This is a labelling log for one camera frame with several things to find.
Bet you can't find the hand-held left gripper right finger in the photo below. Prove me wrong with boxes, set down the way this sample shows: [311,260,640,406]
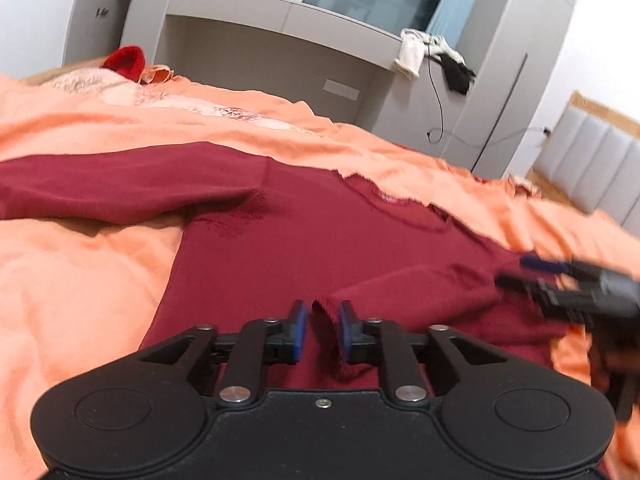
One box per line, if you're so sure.
[337,300,506,406]

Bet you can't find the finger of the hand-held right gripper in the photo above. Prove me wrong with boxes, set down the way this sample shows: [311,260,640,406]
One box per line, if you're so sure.
[495,274,551,307]
[520,256,573,276]

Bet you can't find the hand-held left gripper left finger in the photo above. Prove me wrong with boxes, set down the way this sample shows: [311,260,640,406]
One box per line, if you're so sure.
[137,300,308,408]

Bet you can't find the maroon knit sweater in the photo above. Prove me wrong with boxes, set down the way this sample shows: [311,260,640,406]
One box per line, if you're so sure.
[0,141,581,396]

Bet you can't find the grey padded headboard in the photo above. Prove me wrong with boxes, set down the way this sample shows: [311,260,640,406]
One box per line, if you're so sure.
[530,91,640,238]

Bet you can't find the black cloth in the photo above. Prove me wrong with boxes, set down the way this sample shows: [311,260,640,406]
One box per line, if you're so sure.
[436,37,477,95]

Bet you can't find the tall grey wardrobe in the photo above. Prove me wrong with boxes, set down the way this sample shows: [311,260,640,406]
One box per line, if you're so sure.
[440,0,586,181]

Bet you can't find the orange bed blanket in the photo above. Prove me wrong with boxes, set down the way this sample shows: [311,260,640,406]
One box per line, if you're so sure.
[0,62,640,480]

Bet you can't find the white cloth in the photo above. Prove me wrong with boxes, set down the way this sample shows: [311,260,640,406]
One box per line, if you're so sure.
[393,28,437,81]

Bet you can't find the light blue curtain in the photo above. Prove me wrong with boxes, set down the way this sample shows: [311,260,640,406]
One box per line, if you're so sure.
[425,0,492,48]

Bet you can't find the grey built-in desk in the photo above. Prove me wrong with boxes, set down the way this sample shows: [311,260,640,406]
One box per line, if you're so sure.
[155,0,481,157]

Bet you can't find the red knit cloth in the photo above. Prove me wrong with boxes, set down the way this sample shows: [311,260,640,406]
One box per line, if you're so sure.
[102,46,147,82]

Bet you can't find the embroidered peach pillow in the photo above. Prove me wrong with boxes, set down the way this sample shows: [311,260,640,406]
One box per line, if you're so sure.
[50,64,176,102]

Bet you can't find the black cable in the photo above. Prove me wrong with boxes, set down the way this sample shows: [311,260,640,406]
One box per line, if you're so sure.
[425,45,553,143]

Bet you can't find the white wall socket panel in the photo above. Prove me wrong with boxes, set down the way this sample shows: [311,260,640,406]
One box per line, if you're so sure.
[324,79,361,101]

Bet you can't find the grey cabinet with handle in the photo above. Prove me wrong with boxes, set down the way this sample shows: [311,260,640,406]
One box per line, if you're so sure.
[62,0,158,68]

